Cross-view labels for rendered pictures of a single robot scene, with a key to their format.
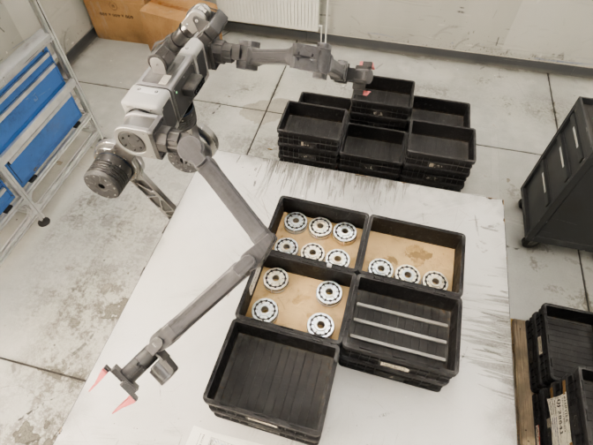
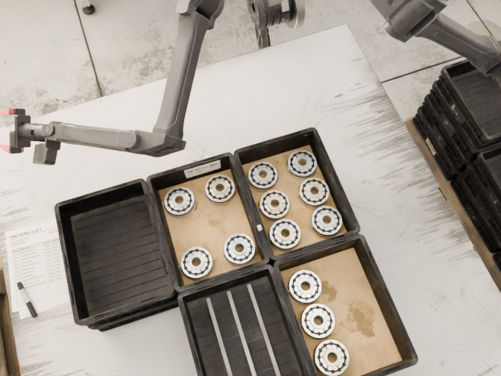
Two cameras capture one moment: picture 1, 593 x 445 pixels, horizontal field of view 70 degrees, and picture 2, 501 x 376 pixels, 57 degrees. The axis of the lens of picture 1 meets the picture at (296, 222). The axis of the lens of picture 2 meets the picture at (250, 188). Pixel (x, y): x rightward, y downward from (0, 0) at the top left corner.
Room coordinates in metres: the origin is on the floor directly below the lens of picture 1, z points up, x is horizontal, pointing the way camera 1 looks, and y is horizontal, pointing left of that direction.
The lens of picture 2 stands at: (0.59, -0.48, 2.30)
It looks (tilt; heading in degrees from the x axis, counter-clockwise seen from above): 67 degrees down; 57
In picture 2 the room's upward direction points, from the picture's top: 1 degrees counter-clockwise
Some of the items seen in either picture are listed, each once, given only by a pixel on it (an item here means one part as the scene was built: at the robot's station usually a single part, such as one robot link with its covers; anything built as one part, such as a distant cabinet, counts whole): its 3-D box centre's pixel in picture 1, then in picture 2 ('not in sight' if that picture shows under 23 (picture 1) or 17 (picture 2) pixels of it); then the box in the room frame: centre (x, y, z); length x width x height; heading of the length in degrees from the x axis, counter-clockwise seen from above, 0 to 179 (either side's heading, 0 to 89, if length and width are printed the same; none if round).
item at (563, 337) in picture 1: (566, 353); not in sight; (0.72, -1.36, 0.26); 0.40 x 0.30 x 0.23; 166
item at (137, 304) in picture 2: (273, 373); (112, 248); (0.44, 0.08, 0.92); 0.40 x 0.30 x 0.02; 74
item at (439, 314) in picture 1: (401, 327); (245, 346); (0.62, -0.39, 0.87); 0.40 x 0.30 x 0.11; 74
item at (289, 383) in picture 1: (273, 377); (117, 252); (0.44, 0.08, 0.87); 0.40 x 0.30 x 0.11; 74
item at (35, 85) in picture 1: (34, 116); not in sight; (2.14, 1.66, 0.60); 0.72 x 0.03 x 0.56; 166
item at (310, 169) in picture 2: (296, 221); (302, 163); (1.12, 0.00, 0.86); 0.10 x 0.10 x 0.01
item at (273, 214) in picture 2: (312, 252); (274, 204); (0.95, -0.07, 0.86); 0.10 x 0.10 x 0.01
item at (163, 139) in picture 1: (169, 139); not in sight; (1.00, 0.40, 1.45); 0.09 x 0.08 x 0.12; 166
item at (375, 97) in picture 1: (379, 116); not in sight; (2.41, -0.59, 0.37); 0.40 x 0.30 x 0.45; 76
